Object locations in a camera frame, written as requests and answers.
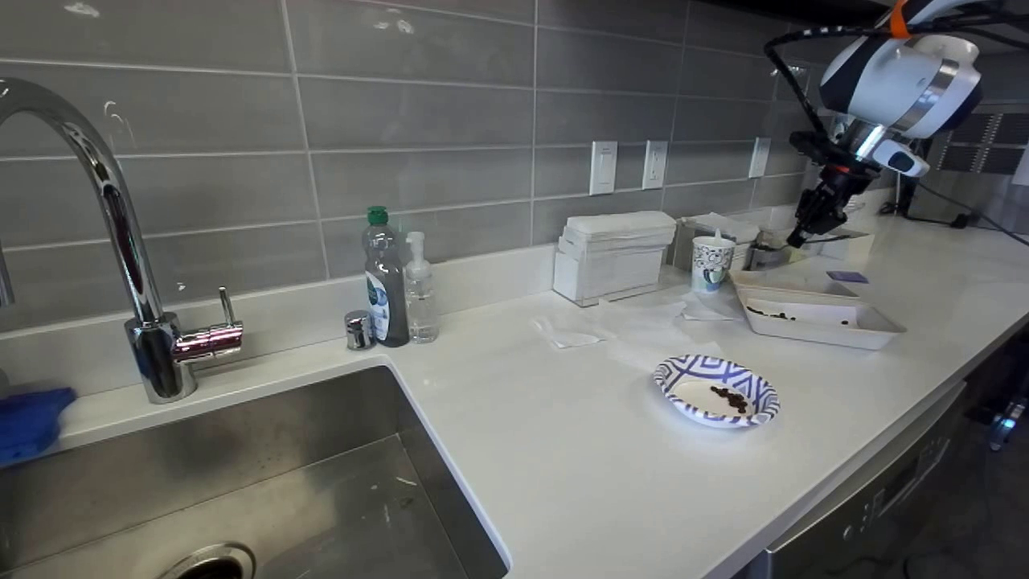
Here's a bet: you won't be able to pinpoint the coffee beans in bowl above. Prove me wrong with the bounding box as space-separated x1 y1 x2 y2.
708 382 753 419

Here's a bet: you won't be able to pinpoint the metal spoon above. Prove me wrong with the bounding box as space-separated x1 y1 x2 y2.
800 224 879 247

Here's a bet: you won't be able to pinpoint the white wall outlet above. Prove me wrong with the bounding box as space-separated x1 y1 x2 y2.
640 137 669 194

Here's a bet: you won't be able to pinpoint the white light switch plate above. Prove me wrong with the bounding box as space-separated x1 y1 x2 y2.
584 137 621 197

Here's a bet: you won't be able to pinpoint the stainless dishwasher front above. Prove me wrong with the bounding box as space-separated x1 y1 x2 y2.
766 388 968 579

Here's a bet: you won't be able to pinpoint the blue patterned paper bowl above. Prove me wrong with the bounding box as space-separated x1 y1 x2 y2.
647 349 784 435

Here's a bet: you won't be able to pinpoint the white cutting board tray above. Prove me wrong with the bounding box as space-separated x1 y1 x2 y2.
729 262 911 353

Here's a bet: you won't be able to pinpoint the blue cloth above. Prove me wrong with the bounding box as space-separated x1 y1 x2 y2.
0 382 80 468

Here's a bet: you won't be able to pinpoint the white napkin dispenser box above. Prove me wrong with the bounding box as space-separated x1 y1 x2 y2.
551 210 682 313

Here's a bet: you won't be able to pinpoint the green capped dish soap bottle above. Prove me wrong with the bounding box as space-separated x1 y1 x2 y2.
359 202 412 349

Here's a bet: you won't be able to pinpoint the black power cord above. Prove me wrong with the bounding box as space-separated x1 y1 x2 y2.
911 169 1029 250

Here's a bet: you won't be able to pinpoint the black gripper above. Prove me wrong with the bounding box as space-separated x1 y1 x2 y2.
787 163 874 250

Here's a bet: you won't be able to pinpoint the patterned paper cup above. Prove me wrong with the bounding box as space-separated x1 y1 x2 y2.
688 230 744 303

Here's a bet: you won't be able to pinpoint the small chrome sink button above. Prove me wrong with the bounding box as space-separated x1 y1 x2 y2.
345 304 375 353

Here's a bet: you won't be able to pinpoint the stainless steel sink basin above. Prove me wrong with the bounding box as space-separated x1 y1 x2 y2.
0 363 510 579

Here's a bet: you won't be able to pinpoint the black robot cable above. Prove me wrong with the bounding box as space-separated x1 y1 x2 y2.
761 18 911 163

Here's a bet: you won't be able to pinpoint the chrome faucet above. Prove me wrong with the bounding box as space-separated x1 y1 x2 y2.
0 74 247 404

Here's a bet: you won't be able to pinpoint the dark cabinet drawers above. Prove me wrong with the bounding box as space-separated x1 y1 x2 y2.
961 317 1029 460

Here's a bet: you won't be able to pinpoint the clear sanitizer bottle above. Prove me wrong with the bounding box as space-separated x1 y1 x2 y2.
401 227 443 347

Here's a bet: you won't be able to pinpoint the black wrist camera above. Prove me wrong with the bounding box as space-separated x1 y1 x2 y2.
787 130 852 168

